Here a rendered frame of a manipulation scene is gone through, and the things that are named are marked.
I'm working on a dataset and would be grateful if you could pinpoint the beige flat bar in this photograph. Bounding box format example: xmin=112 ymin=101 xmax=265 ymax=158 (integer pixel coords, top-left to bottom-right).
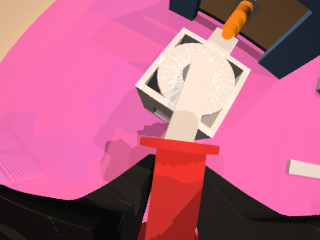
xmin=287 ymin=159 xmax=320 ymax=179

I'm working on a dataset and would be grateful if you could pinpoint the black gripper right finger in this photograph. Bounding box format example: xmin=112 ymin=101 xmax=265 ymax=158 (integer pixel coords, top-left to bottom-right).
xmin=196 ymin=165 xmax=320 ymax=240

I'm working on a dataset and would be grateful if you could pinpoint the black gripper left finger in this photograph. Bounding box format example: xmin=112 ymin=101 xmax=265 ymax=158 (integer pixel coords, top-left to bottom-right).
xmin=0 ymin=153 xmax=156 ymax=240

